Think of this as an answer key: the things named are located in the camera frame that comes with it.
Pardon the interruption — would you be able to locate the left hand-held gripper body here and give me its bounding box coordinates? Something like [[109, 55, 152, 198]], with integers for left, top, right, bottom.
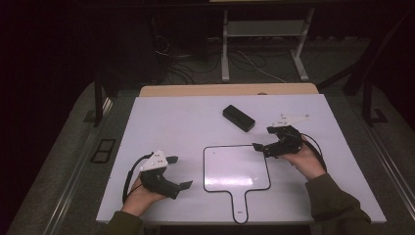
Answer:
[[139, 149, 182, 201]]

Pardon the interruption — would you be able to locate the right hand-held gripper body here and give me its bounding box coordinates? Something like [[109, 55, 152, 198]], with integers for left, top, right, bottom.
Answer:
[[261, 113, 311, 160]]

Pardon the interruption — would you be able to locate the small whiteboard with handle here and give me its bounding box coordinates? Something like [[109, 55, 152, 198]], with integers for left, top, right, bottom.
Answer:
[[202, 144, 272, 225]]

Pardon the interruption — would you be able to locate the black whiteboard eraser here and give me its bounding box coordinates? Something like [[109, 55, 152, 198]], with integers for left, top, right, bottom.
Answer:
[[221, 104, 256, 133]]

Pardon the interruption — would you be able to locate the person's left hand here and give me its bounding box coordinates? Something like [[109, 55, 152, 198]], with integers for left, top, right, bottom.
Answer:
[[120, 176, 167, 217]]

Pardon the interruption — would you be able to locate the person's right hand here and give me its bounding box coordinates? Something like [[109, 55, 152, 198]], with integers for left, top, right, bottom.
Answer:
[[278, 136, 328, 182]]

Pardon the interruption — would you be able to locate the light wooden table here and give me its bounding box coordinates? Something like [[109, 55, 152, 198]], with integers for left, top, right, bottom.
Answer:
[[139, 82, 320, 98]]

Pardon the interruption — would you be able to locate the black metal stand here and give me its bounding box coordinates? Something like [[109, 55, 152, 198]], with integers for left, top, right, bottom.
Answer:
[[92, 69, 114, 128], [361, 77, 390, 127]]

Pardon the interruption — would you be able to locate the white metal stand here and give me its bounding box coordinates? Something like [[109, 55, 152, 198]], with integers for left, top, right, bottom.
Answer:
[[220, 7, 316, 83]]

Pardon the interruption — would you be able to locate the left hand-held gripper black cable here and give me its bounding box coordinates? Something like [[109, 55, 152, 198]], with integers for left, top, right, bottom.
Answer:
[[121, 152, 155, 205]]

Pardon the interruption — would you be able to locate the hand-held gripper black cable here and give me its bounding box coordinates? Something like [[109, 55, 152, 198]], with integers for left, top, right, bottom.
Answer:
[[300, 132, 328, 173], [121, 152, 155, 205]]

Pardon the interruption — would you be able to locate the right hand-held gripper black cable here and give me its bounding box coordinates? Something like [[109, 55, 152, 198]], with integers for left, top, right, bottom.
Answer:
[[300, 132, 328, 173]]

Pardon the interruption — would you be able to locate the white floor cable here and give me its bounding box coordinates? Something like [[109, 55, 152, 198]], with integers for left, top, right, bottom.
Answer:
[[234, 48, 289, 84]]

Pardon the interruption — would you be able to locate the black floor socket frame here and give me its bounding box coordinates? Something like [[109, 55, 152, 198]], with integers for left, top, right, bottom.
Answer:
[[89, 138, 117, 165]]

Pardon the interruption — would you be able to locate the bundle of dark floor cables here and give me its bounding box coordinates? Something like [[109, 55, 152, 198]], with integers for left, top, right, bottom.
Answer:
[[152, 16, 223, 85]]

